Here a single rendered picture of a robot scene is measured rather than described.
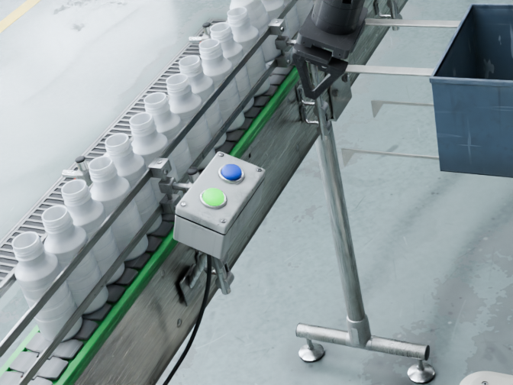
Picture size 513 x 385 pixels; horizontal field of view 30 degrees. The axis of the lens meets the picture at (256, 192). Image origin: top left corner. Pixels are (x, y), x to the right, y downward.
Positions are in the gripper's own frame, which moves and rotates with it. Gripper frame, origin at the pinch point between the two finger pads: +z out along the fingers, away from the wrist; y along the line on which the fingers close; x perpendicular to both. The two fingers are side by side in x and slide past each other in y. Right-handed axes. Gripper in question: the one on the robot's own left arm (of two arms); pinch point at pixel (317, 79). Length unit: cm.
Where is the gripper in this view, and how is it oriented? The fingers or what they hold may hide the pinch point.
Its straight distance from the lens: 124.3
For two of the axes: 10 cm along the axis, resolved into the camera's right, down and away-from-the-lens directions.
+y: -3.1, 6.3, -7.1
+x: 9.4, 3.4, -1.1
